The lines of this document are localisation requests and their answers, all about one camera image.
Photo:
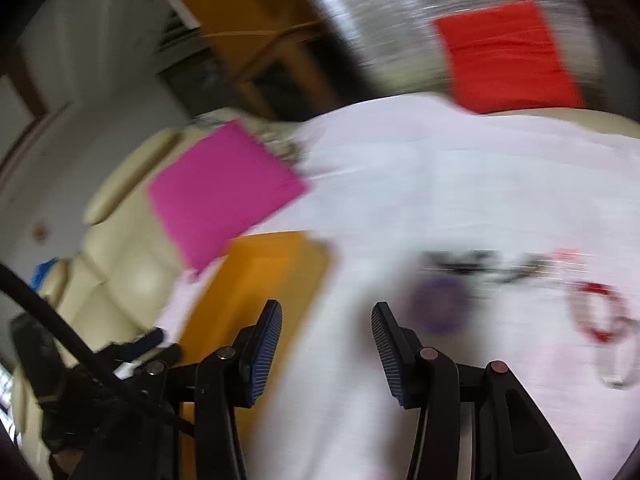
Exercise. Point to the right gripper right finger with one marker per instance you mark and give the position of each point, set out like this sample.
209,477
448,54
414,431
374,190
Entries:
424,379

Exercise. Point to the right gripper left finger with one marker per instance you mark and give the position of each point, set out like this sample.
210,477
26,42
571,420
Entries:
233,377

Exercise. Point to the orange cardboard box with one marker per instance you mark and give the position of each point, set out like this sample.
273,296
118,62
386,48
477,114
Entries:
289,267

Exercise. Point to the beige leather sofa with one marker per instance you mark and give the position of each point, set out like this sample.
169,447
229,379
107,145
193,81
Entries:
127,269

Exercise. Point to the pale pink towel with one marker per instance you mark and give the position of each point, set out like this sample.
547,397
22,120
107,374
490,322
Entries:
489,236

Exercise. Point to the pink cushion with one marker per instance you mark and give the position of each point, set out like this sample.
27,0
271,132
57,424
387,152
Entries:
219,189

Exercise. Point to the wooden side table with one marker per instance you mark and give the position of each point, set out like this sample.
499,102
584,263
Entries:
263,42

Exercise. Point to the red cushion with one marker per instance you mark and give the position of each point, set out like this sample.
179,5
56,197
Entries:
506,58

